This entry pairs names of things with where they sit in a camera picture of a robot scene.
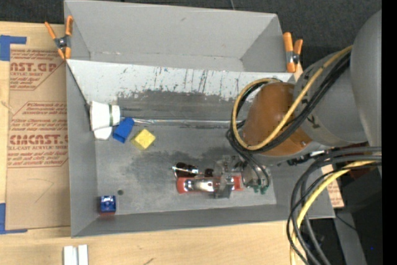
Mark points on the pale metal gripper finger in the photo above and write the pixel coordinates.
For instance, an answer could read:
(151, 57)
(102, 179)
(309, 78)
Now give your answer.
(224, 190)
(225, 166)

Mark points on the dark sunglasses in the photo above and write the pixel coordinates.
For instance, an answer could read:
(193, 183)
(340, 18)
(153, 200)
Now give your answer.
(185, 168)

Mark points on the red and metal tool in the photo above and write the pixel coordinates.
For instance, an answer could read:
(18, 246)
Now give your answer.
(181, 186)

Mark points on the grey metal bin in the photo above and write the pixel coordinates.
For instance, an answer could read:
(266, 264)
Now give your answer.
(161, 170)

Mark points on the yellow sponge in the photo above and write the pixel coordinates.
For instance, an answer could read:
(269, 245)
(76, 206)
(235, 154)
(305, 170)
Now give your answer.
(143, 139)

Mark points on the blue plastic block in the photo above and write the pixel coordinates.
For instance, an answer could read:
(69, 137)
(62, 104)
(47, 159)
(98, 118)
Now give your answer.
(123, 130)

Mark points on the small blue and red cube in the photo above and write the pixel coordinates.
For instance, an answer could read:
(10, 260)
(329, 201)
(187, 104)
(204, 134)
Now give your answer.
(107, 204)

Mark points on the brown cardboard board, red print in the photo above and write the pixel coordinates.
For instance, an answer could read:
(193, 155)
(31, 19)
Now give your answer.
(37, 121)

